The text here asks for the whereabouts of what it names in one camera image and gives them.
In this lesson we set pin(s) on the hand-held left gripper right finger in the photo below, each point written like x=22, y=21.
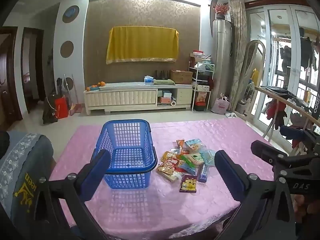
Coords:
x=228, y=177

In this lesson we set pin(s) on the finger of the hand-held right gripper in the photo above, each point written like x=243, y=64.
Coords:
x=292, y=133
x=265, y=151

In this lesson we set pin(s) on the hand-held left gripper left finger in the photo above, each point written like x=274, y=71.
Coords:
x=96, y=175

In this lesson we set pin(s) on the silver blue biscuit roll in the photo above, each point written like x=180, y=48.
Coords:
x=203, y=175

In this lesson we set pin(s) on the blue plastic basket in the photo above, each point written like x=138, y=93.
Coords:
x=125, y=178

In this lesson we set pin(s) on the purple cracker packet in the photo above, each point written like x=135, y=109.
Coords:
x=188, y=183

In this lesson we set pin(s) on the pile of mixed snack packets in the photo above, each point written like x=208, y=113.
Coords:
x=175, y=162

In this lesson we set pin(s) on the person's right hand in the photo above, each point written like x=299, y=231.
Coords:
x=308, y=206

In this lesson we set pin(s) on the red clothes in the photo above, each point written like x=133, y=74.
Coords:
x=275, y=112

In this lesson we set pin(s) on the white slippers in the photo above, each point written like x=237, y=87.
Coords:
x=230, y=115

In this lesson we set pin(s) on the pink quilted tablecloth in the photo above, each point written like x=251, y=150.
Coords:
x=175, y=210

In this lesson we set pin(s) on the pink gift bag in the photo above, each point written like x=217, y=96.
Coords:
x=220, y=105

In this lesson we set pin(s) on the yellow hanging garment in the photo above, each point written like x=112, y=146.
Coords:
x=255, y=77

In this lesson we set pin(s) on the broom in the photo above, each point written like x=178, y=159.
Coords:
x=75, y=108

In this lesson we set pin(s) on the grey lace chair cover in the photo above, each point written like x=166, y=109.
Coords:
x=22, y=160

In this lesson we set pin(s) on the red bag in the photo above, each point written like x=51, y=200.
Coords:
x=61, y=107

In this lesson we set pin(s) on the dark bag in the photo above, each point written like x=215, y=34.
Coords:
x=48, y=115

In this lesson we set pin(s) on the hanging dark clothes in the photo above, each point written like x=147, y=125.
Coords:
x=305, y=52

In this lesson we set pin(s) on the arched floor mirror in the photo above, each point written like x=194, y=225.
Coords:
x=250, y=62

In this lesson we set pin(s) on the white TV cabinet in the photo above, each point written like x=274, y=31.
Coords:
x=125, y=97

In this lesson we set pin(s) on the heap of oranges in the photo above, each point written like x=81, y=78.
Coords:
x=101, y=83

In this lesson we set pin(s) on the white paper roll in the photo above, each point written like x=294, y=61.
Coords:
x=173, y=102

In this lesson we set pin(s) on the white metal storage rack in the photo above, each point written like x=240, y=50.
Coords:
x=192, y=90

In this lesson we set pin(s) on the patterned beige curtain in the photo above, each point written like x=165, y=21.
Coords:
x=237, y=55

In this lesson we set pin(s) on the orange small box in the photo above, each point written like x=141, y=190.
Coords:
x=165, y=99

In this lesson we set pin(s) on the light blue small box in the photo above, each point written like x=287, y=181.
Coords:
x=166, y=94

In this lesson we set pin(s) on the standing air conditioner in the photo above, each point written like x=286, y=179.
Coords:
x=222, y=55

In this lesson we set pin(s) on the glass balcony door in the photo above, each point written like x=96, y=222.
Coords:
x=271, y=30

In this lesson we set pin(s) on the blue tissue box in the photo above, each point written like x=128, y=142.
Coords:
x=148, y=79

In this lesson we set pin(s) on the brown cardboard box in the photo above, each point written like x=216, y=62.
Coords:
x=181, y=77

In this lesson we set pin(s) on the green flat cushion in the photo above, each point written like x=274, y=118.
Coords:
x=163, y=81

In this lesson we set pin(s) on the dark wooden door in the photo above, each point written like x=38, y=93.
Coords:
x=37, y=55
x=10, y=80

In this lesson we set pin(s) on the yellow cloth cover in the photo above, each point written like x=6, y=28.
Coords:
x=142, y=43

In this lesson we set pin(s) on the vase of pink flowers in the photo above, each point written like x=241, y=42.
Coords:
x=221, y=9

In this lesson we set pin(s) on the wooden chair rail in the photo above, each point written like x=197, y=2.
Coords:
x=280, y=95

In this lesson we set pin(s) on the round brown wall disc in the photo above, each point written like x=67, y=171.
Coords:
x=67, y=49

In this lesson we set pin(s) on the round blue wall disc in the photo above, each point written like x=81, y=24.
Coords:
x=70, y=13

